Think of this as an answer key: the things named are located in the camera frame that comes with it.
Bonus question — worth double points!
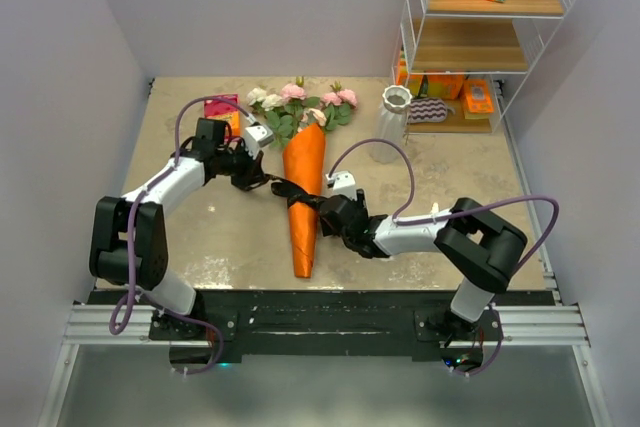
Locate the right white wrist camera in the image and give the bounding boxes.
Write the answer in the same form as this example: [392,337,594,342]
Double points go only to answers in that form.
[326,171,357,200]

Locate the pink orange candy box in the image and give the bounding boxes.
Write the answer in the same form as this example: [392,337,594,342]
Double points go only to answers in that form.
[203,94,241,138]

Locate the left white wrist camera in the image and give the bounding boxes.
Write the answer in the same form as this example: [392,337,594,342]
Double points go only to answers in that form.
[243,122,274,155]

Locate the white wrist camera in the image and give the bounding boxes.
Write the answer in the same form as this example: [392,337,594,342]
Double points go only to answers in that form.
[326,171,357,200]
[243,122,274,155]

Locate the yellow orange packet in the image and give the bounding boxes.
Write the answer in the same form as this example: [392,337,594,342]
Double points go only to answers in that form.
[460,79,495,120]

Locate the orange box bottom shelf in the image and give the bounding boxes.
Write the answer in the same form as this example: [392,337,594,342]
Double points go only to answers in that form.
[393,59,466,100]

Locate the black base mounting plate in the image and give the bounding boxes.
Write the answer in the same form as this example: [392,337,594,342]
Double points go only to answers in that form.
[89,289,561,366]

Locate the white wire shelf rack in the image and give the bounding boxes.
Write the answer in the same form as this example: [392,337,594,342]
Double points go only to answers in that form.
[392,0,576,134]

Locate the white faceted ceramic vase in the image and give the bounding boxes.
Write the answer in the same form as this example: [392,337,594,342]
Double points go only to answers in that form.
[370,85,412,164]

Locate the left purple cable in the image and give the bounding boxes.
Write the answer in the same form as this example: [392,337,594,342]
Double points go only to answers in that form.
[109,95,259,376]

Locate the striped purple grey sleep mask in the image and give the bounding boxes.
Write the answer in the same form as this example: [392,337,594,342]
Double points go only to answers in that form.
[408,97,456,124]

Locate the orange paper flower wrap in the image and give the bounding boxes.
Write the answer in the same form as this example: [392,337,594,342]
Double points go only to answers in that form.
[283,124,326,279]

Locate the artificial rose bouquet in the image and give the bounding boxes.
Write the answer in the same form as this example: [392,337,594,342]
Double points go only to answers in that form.
[246,77,359,148]

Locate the black ribbon with gold text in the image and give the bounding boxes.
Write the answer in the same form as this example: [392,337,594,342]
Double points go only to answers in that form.
[268,174,328,230]

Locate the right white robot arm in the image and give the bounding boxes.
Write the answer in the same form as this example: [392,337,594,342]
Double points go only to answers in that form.
[316,192,528,340]

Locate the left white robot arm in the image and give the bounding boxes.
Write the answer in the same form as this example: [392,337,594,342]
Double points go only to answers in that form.
[89,118,274,339]

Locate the aluminium rail frame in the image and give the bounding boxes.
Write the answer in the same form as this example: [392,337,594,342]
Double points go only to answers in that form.
[37,266,614,427]

